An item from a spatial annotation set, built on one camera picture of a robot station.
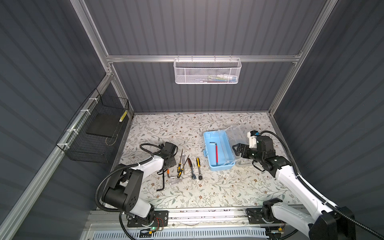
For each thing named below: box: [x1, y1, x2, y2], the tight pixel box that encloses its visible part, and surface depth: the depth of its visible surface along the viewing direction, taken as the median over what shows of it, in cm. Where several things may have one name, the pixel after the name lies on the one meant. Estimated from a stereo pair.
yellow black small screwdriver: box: [177, 149, 184, 179], surface depth 91 cm
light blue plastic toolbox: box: [203, 125, 251, 171], surface depth 98 cm
